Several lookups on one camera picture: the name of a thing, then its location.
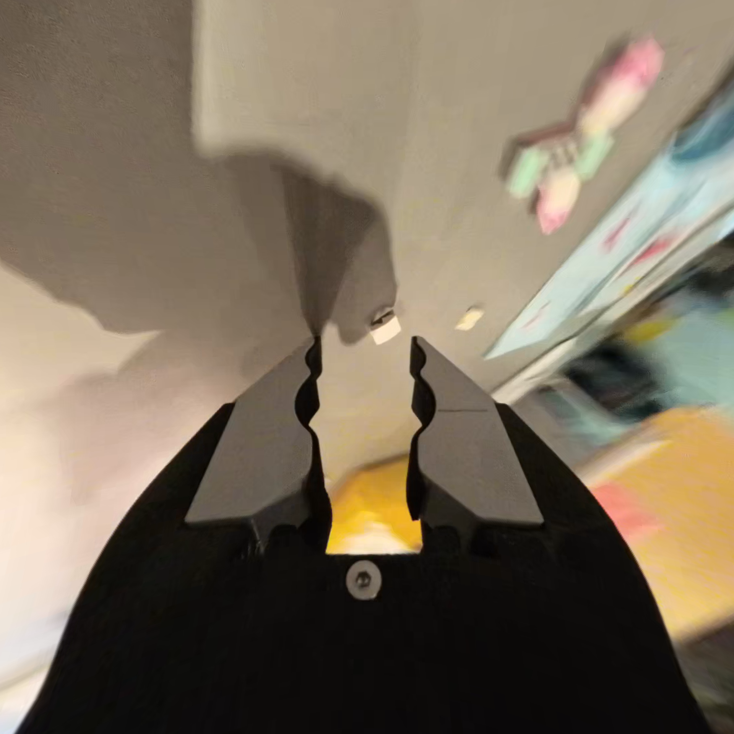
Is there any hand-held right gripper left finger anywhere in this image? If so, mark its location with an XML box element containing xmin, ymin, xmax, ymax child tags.
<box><xmin>183</xmin><ymin>336</ymin><xmax>333</xmax><ymax>540</ymax></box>

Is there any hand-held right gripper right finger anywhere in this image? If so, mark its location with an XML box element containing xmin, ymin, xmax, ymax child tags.
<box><xmin>407</xmin><ymin>335</ymin><xmax>546</xmax><ymax>531</ymax></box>

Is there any white smooth tile brick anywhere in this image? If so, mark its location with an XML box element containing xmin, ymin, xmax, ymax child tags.
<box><xmin>369</xmin><ymin>309</ymin><xmax>402</xmax><ymax>346</ymax></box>

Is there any pink sticky note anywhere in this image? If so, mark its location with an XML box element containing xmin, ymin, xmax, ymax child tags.
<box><xmin>591</xmin><ymin>481</ymin><xmax>663</xmax><ymax>546</ymax></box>

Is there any wooden top white stand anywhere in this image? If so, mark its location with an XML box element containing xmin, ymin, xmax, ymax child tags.
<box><xmin>579</xmin><ymin>401</ymin><xmax>734</xmax><ymax>643</ymax></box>

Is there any open pale blue instruction booklet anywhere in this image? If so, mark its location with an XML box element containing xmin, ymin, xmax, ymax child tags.
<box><xmin>484</xmin><ymin>80</ymin><xmax>734</xmax><ymax>362</ymax></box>

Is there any winged grey mint brick assembly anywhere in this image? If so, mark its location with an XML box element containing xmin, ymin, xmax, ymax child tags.
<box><xmin>505</xmin><ymin>36</ymin><xmax>666</xmax><ymax>236</ymax></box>

